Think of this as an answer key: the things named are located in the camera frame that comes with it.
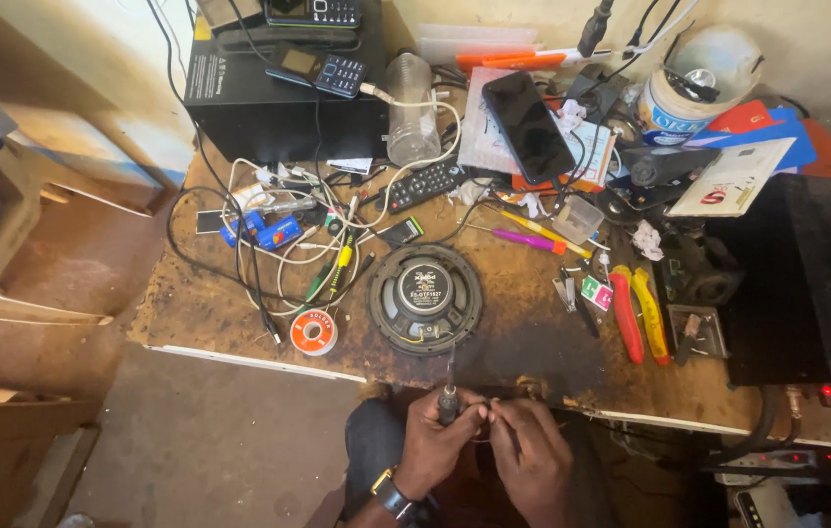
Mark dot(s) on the clear plastic bottle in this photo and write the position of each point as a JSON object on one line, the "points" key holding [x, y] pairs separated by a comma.
{"points": [[412, 110]]}

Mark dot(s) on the round black speaker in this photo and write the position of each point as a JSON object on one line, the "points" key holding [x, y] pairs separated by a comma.
{"points": [[424, 299]]}

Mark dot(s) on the black speaker magnet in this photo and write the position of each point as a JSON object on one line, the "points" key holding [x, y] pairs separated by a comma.
{"points": [[709, 275]]}

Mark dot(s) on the black keypad phone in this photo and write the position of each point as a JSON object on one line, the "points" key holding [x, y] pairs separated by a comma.
{"points": [[313, 11], [320, 71]]}

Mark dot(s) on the metal tray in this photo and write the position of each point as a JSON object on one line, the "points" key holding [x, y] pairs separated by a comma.
{"points": [[701, 334]]}

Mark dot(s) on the black plug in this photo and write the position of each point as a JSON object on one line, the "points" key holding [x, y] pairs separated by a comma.
{"points": [[595, 29]]}

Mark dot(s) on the white plastic tub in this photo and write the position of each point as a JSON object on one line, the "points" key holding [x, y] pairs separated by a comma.
{"points": [[687, 95]]}

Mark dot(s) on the yellow screwdriver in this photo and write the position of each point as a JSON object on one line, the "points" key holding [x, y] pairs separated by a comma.
{"points": [[544, 233]]}

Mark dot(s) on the black smartphone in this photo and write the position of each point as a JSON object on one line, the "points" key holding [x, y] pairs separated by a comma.
{"points": [[529, 128]]}

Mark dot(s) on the orange solder spool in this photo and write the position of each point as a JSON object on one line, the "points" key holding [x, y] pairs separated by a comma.
{"points": [[313, 334]]}

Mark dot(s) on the black flat device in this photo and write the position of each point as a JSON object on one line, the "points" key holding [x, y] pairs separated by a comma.
{"points": [[283, 37]]}

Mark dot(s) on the green probe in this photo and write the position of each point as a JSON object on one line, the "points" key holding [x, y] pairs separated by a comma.
{"points": [[319, 280]]}

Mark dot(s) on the black phone back cover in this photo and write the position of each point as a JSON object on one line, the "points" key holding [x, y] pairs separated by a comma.
{"points": [[668, 165]]}

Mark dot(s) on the person's left hand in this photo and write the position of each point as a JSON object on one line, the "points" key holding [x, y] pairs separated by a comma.
{"points": [[426, 447]]}

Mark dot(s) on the pink screwdriver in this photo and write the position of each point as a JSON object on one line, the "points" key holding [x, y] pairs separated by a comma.
{"points": [[529, 240]]}

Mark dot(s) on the large black amplifier box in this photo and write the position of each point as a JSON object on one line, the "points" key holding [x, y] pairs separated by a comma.
{"points": [[276, 117]]}

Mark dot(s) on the blue battery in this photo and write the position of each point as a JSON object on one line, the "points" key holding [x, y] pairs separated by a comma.
{"points": [[239, 229], [280, 233]]}

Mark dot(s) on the white power strip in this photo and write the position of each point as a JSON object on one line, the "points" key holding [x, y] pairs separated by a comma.
{"points": [[767, 463]]}

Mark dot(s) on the black power supply box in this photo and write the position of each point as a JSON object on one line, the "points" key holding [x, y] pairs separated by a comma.
{"points": [[804, 279]]}

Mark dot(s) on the yellow and black probe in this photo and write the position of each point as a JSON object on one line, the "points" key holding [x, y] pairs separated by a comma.
{"points": [[342, 264]]}

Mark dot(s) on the person's dark jeans leg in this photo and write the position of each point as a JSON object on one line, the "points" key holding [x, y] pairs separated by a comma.
{"points": [[371, 440]]}

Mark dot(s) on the black tweezers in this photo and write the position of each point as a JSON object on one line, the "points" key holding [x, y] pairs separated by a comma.
{"points": [[586, 317]]}

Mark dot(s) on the black remote control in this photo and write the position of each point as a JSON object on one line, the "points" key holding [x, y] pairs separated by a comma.
{"points": [[423, 187]]}

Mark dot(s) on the white booklet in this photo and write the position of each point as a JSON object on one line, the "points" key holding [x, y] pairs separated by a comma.
{"points": [[734, 180]]}

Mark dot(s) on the red card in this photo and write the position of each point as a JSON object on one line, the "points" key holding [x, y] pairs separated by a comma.
{"points": [[742, 117]]}

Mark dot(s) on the pink and green card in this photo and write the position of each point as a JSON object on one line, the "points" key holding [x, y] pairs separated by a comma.
{"points": [[597, 293]]}

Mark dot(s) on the orange marker pen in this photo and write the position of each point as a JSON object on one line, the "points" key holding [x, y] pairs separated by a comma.
{"points": [[525, 59]]}

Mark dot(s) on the small clear plastic box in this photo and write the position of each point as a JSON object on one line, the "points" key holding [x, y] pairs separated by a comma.
{"points": [[578, 218]]}

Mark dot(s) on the blue folder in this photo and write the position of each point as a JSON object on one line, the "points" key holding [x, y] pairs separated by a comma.
{"points": [[789, 139]]}

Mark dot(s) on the crumpled white paper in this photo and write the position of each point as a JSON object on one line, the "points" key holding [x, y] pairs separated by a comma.
{"points": [[648, 240]]}

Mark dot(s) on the wooden bench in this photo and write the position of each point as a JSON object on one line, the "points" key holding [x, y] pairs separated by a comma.
{"points": [[56, 242]]}

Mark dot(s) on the white notebook pages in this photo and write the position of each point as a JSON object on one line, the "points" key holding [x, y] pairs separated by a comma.
{"points": [[478, 139]]}

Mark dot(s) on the metal nail clipper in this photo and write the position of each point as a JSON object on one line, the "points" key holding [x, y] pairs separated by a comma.
{"points": [[566, 292]]}

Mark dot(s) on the black soldering iron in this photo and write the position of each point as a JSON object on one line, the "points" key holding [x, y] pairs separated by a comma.
{"points": [[448, 400]]}

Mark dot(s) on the person's right hand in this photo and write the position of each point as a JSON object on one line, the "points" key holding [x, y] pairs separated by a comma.
{"points": [[533, 462]]}

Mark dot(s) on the black wristwatch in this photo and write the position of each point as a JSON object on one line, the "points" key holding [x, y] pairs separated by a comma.
{"points": [[391, 495]]}

